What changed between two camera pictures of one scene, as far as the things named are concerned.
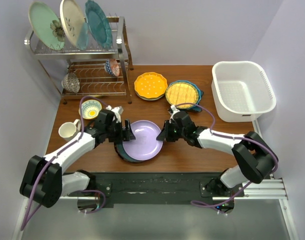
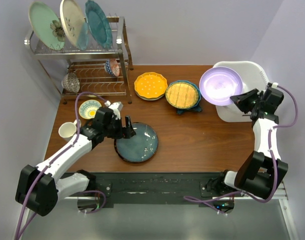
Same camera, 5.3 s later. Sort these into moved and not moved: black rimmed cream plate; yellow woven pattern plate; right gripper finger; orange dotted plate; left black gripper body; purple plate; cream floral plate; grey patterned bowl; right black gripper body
Moved: purple plate; right gripper finger; right black gripper body
Not moved: cream floral plate; yellow woven pattern plate; black rimmed cream plate; grey patterned bowl; orange dotted plate; left black gripper body
